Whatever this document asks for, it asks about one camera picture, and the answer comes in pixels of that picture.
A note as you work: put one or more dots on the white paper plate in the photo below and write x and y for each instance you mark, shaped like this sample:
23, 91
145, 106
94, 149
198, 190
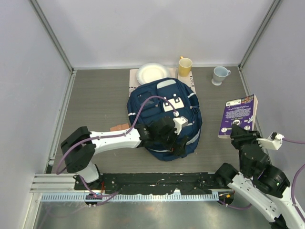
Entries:
150, 72

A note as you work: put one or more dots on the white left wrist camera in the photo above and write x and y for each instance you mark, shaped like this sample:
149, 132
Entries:
180, 122

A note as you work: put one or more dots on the yellow mug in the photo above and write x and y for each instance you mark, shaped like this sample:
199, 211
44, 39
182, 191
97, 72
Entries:
185, 65

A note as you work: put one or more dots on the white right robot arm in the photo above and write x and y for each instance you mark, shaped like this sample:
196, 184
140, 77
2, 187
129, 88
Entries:
263, 185

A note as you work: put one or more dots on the blue student backpack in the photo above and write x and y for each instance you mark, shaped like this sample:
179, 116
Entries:
156, 100

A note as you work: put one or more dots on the light blue mug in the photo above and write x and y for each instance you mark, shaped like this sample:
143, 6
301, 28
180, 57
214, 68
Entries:
219, 75

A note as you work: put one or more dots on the purple paperback book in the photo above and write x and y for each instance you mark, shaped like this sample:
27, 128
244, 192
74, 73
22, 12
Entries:
240, 112

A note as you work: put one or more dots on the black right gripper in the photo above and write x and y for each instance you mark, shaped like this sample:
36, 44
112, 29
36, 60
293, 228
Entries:
238, 134

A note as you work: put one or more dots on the patterned cloth placemat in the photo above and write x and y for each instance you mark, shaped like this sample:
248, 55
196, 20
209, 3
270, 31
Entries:
133, 82

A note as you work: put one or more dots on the brown leather wallet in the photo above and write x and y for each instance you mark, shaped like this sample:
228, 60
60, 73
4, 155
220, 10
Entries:
120, 127

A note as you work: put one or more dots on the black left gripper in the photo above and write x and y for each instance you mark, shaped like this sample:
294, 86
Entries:
176, 149

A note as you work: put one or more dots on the slotted cable duct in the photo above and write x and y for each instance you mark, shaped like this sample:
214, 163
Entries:
175, 196

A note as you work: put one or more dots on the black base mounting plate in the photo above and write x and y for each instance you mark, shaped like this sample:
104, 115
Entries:
158, 183

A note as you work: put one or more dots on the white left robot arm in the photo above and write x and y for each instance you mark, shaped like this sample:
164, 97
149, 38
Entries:
79, 149

